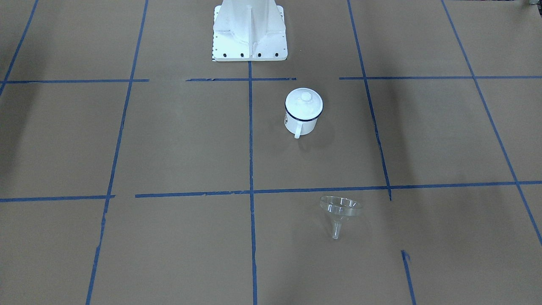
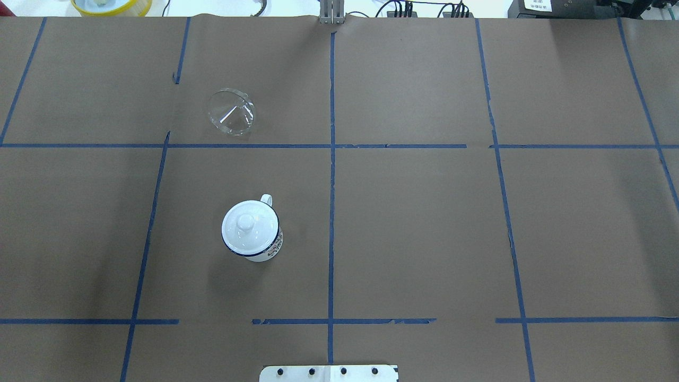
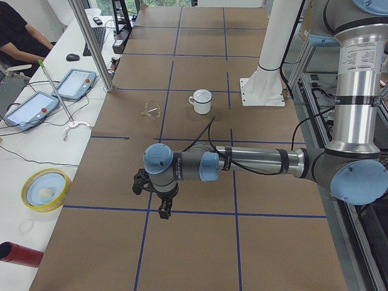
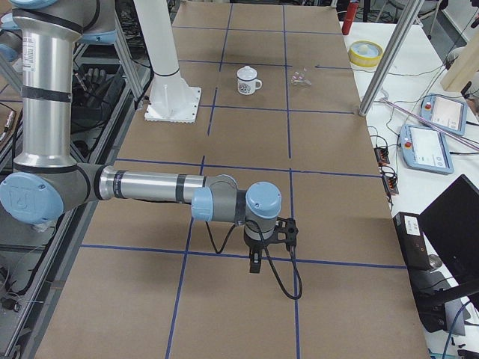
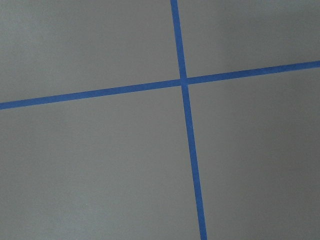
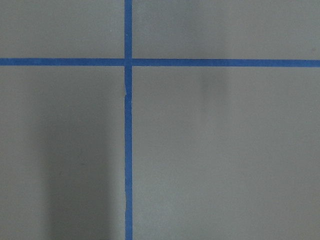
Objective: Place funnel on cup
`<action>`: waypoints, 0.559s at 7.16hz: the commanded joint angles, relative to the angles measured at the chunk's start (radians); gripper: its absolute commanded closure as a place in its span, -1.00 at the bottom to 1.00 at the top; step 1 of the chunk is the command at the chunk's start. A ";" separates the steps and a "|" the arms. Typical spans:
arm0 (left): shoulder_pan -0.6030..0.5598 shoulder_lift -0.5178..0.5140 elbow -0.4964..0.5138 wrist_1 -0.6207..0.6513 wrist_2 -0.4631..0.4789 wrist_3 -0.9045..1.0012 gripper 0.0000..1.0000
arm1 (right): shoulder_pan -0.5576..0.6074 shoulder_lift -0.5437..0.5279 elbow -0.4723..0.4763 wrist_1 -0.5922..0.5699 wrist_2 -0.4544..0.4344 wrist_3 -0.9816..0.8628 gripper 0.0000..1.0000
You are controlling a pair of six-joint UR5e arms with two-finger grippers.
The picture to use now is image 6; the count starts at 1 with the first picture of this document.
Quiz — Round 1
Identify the blue tape line crosswise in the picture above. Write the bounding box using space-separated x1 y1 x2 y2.
0 58 320 68

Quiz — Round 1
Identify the blue tape line lengthwise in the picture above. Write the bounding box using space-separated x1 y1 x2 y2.
124 0 133 240

